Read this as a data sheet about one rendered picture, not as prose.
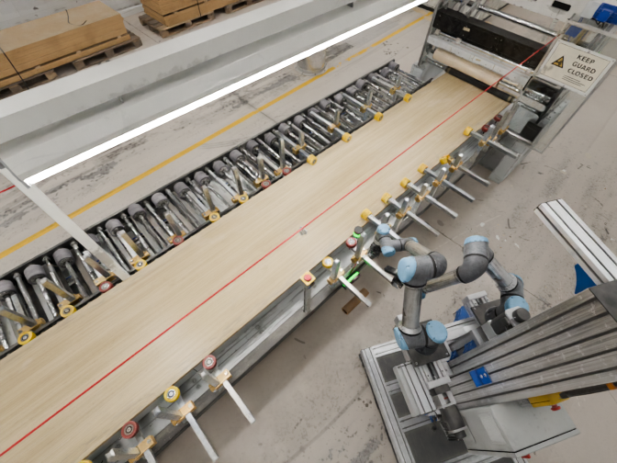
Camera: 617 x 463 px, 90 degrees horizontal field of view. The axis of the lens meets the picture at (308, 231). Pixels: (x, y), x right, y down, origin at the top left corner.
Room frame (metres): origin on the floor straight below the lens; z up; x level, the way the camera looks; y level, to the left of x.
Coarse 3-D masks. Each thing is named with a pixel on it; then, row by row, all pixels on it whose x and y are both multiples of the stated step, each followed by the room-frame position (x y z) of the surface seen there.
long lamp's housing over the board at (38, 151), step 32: (384, 0) 1.45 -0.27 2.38; (416, 0) 1.58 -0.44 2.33; (288, 32) 1.15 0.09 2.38; (320, 32) 1.19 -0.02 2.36; (224, 64) 0.93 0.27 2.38; (256, 64) 0.99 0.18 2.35; (128, 96) 0.76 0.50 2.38; (160, 96) 0.77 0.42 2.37; (192, 96) 0.82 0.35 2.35; (64, 128) 0.62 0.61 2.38; (96, 128) 0.64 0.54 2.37; (128, 128) 0.68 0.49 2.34; (0, 160) 0.50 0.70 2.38; (32, 160) 0.53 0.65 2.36; (64, 160) 0.56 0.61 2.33
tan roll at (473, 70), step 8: (440, 48) 3.77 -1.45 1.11; (432, 56) 3.74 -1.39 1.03; (440, 56) 3.68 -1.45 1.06; (448, 56) 3.63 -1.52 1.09; (456, 56) 3.60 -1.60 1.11; (448, 64) 3.59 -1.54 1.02; (456, 64) 3.52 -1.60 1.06; (464, 64) 3.48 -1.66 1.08; (472, 64) 3.44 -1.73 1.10; (464, 72) 3.45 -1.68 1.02; (472, 72) 3.38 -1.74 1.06; (480, 72) 3.33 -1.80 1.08; (488, 72) 3.30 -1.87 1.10; (480, 80) 3.30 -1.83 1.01; (488, 80) 3.24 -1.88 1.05; (496, 80) 3.19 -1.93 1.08; (512, 88) 3.09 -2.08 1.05
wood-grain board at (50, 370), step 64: (384, 128) 2.58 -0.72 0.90; (448, 128) 2.61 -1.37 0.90; (320, 192) 1.72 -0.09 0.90; (384, 192) 1.74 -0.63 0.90; (192, 256) 1.08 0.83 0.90; (256, 256) 1.09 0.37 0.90; (320, 256) 1.11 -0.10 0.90; (64, 320) 0.59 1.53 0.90; (128, 320) 0.60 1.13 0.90; (192, 320) 0.62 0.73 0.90; (0, 384) 0.22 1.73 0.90; (64, 384) 0.23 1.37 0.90; (128, 384) 0.24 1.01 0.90; (0, 448) -0.08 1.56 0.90; (64, 448) -0.07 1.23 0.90
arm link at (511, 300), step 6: (504, 294) 0.72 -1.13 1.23; (510, 294) 0.71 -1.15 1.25; (516, 294) 0.70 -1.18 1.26; (504, 300) 0.68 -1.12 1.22; (510, 300) 0.66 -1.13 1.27; (516, 300) 0.66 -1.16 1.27; (522, 300) 0.66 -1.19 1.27; (498, 306) 0.67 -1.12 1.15; (504, 306) 0.64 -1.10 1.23; (510, 306) 0.63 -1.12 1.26; (516, 306) 0.63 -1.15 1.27; (522, 306) 0.63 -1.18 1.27; (528, 306) 0.63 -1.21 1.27; (498, 312) 0.63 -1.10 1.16
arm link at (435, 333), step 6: (426, 324) 0.52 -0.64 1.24; (432, 324) 0.52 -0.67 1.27; (438, 324) 0.52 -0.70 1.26; (426, 330) 0.49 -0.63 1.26; (432, 330) 0.49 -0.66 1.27; (438, 330) 0.49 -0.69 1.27; (444, 330) 0.49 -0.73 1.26; (426, 336) 0.46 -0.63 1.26; (432, 336) 0.45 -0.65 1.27; (438, 336) 0.46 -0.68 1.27; (444, 336) 0.46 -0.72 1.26; (426, 342) 0.43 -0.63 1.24; (432, 342) 0.43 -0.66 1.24; (438, 342) 0.43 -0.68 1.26
